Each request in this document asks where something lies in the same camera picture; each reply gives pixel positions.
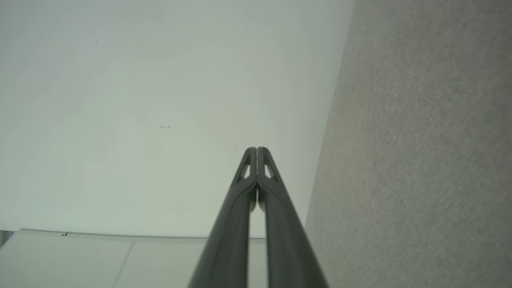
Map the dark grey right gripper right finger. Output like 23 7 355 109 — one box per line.
257 147 329 288

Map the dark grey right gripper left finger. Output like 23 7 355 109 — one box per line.
187 147 258 288

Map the grey fabric sofa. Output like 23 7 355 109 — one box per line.
305 0 512 288

